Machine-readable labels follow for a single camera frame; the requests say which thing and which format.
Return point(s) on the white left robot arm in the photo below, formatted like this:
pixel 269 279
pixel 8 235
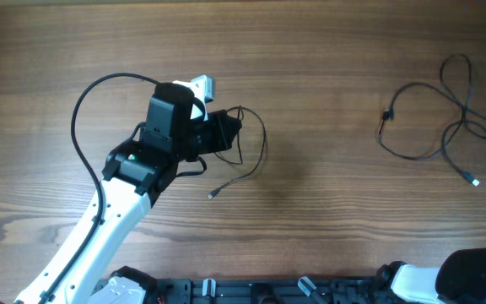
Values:
pixel 178 127

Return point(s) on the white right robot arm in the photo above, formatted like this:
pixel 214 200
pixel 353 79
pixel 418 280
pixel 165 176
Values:
pixel 460 279

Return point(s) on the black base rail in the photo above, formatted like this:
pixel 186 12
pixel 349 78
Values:
pixel 268 291

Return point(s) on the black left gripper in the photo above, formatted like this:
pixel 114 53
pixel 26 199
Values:
pixel 223 137

